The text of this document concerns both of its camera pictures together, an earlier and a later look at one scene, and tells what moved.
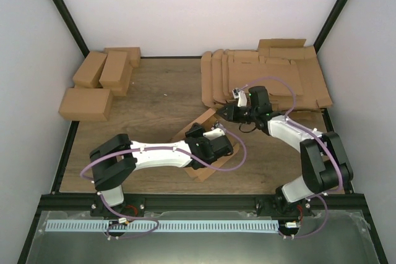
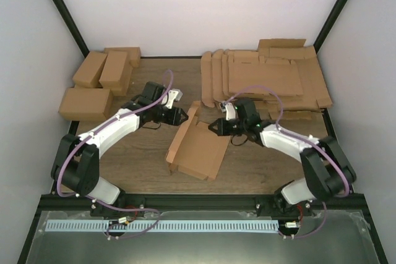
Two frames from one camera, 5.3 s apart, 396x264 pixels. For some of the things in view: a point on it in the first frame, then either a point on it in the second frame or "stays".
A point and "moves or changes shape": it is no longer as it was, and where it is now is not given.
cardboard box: (88, 75) stays
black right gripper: (231, 109) -> (222, 129)
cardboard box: (235, 149) moves or changes shape
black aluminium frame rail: (202, 203) stays
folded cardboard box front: (86, 104) stays
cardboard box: (133, 55) stays
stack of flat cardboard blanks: (224, 71) stays
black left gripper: (194, 131) -> (176, 114)
